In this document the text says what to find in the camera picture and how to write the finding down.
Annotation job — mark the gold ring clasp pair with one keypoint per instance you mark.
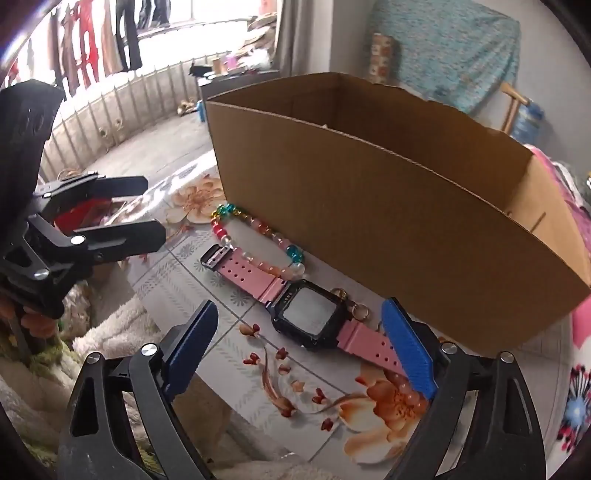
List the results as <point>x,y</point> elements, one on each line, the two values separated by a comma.
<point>360,312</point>

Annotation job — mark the brown cardboard box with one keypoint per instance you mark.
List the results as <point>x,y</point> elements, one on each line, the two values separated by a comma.
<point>411,198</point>

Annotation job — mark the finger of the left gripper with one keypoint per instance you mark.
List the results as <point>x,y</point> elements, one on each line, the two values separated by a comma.
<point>111,243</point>
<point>111,186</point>

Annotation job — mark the floral table cloth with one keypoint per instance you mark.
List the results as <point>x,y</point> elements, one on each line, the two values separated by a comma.
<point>330,408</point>

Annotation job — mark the blue water bottle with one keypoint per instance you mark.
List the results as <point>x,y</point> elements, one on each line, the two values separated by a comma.
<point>527,123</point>

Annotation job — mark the left hand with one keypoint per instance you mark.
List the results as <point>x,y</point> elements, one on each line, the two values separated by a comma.
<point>38,325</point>

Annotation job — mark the teal floral hanging cloth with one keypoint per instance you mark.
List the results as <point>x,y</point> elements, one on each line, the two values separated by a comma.
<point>454,52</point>

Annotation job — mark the pink floral quilt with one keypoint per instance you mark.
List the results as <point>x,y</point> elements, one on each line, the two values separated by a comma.
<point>575,422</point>

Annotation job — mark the grey curtain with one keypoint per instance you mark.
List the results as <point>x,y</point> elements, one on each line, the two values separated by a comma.
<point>303,37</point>

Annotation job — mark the red gift box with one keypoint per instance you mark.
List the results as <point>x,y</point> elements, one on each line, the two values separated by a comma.
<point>86,214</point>

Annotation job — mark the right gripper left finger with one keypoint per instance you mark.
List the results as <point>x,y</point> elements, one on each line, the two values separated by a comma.
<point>97,442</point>

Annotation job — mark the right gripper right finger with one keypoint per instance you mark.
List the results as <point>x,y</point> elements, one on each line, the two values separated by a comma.
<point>504,439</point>

